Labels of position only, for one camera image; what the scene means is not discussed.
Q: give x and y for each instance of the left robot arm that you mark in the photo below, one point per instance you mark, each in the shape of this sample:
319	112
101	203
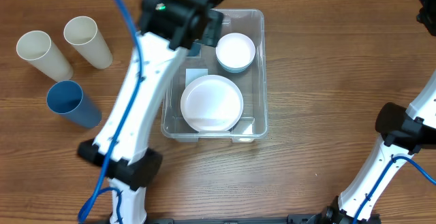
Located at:
121	148

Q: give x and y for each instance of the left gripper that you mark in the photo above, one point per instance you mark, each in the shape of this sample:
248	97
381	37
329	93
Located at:
212	33

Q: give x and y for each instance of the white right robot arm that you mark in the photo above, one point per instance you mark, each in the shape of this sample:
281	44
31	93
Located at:
403	132

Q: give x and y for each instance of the light blue small bowl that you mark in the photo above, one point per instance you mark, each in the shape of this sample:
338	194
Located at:
234	70

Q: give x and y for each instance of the dark blue cup front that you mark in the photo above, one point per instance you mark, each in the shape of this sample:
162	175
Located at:
67	98

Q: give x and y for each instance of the white plate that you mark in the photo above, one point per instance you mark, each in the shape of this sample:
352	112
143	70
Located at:
212	103

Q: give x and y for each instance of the cream tall cup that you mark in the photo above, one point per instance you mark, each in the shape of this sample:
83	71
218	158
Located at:
83	34
38	49

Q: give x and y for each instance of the dark blue cup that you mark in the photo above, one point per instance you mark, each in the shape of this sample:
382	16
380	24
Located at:
67	98
195	49

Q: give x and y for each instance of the pink small bowl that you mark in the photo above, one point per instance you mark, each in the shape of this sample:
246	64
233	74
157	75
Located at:
235	50

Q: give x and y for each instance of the clear plastic storage bin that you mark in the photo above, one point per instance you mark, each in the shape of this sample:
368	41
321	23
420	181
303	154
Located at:
253	124

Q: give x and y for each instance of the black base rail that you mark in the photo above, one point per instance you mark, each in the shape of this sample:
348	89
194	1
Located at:
289	219

